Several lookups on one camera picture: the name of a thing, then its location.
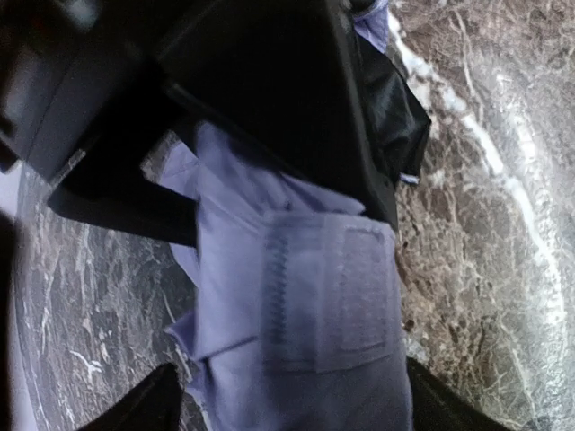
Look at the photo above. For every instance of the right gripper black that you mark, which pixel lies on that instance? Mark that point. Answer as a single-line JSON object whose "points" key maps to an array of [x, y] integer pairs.
{"points": [[89, 87]]}

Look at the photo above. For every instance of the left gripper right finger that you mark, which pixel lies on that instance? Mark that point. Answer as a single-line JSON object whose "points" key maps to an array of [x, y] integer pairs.
{"points": [[436, 407]]}

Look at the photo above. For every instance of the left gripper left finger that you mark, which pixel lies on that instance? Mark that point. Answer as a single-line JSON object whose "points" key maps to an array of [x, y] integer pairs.
{"points": [[154, 404]]}

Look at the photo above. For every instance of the lavender folding umbrella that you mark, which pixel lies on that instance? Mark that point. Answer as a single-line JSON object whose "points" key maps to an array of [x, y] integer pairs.
{"points": [[297, 323]]}

